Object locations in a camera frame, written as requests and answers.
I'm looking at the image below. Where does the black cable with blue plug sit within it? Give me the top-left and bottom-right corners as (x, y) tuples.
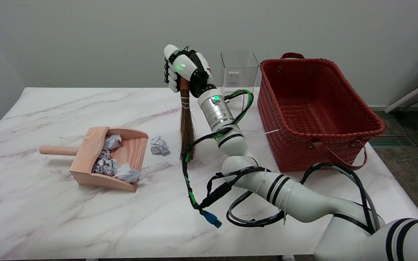
(198, 162), (382, 228)

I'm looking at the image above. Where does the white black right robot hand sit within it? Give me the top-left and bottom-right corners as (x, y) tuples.
(163, 44), (217, 98)

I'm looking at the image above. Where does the large paper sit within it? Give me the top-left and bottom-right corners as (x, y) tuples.
(114, 163), (142, 183)

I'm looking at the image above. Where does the red woven basket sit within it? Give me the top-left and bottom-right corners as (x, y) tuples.
(257, 53), (385, 173)

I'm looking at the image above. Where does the floor vent grille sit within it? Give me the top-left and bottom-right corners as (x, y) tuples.
(368, 135), (418, 147)

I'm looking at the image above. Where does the thick white tube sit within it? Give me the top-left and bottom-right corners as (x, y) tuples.
(384, 75), (418, 114)

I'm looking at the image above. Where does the wooden dustpan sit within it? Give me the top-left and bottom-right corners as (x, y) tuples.
(39, 127), (148, 192)

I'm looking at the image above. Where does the black green robot cable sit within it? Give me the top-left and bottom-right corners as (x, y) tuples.
(181, 89), (255, 211)

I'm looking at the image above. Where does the clear plastic container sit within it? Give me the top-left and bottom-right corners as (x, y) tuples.
(220, 51), (259, 109)

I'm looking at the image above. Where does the brown straw hand broom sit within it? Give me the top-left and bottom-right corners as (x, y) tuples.
(178, 76), (196, 162)

